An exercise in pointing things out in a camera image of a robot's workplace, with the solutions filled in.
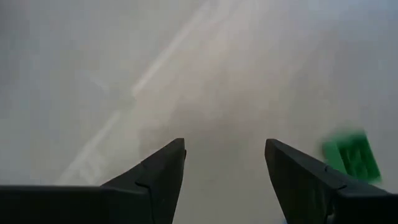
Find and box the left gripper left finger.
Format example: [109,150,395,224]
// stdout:
[0,138,187,224]

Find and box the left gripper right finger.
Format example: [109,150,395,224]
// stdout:
[264,138,398,224]

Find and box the green toy brick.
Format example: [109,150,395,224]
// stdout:
[319,129,383,185]

